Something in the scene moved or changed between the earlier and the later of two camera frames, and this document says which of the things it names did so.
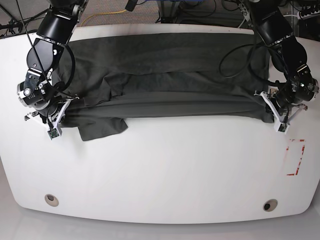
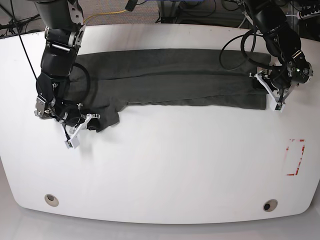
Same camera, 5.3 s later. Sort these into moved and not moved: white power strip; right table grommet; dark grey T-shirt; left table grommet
Moved: dark grey T-shirt
Not moved: white power strip; right table grommet; left table grommet
